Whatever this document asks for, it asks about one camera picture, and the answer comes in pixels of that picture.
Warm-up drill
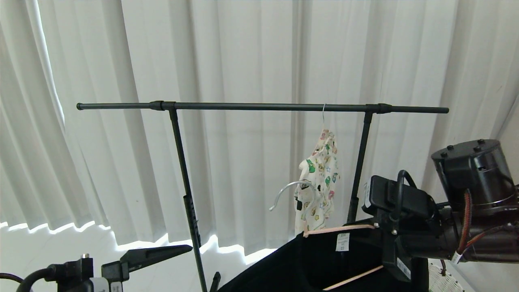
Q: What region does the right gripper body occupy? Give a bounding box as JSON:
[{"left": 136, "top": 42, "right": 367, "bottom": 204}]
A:
[{"left": 382, "top": 221, "right": 461, "bottom": 283}]

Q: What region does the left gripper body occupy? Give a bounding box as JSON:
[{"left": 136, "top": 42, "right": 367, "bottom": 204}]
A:
[{"left": 87, "top": 262, "right": 131, "bottom": 292}]

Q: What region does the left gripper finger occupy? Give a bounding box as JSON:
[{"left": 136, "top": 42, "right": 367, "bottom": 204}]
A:
[{"left": 120, "top": 245, "right": 193, "bottom": 271}]

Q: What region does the cream printed garment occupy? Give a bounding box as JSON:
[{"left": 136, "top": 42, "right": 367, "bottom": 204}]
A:
[{"left": 294, "top": 129, "right": 340, "bottom": 236}]

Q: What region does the black garment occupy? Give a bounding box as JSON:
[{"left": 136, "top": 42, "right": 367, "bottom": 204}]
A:
[{"left": 217, "top": 225, "right": 430, "bottom": 292}]

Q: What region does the white laundry basket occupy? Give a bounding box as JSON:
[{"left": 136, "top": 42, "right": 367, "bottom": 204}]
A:
[{"left": 428, "top": 262, "right": 467, "bottom": 292}]

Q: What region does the black clothes rack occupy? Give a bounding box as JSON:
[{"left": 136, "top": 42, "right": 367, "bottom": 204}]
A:
[{"left": 76, "top": 101, "right": 450, "bottom": 292}]

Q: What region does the white curtain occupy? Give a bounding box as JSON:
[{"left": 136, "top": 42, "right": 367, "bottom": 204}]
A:
[{"left": 0, "top": 0, "right": 519, "bottom": 256}]

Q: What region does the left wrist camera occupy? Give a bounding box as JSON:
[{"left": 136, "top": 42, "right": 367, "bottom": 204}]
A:
[{"left": 47, "top": 253, "right": 94, "bottom": 292}]

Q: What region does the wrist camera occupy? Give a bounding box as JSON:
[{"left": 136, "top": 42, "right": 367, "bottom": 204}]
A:
[
  {"left": 47, "top": 253, "right": 94, "bottom": 292},
  {"left": 361, "top": 175, "right": 438, "bottom": 244}
]

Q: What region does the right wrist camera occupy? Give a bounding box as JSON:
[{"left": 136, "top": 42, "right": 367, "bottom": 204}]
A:
[{"left": 361, "top": 175, "right": 438, "bottom": 244}]

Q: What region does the black cable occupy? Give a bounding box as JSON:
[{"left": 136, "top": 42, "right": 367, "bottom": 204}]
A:
[
  {"left": 394, "top": 170, "right": 419, "bottom": 223},
  {"left": 0, "top": 268, "right": 55, "bottom": 292}
]

